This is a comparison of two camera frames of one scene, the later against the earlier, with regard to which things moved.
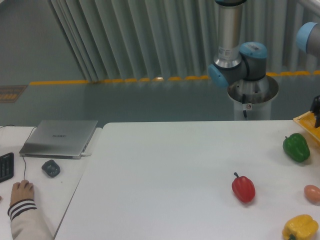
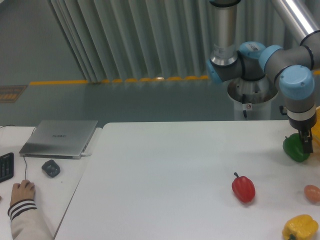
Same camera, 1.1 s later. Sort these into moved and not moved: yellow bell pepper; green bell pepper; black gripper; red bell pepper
Moved: black gripper
Not moved: yellow bell pepper; green bell pepper; red bell pepper
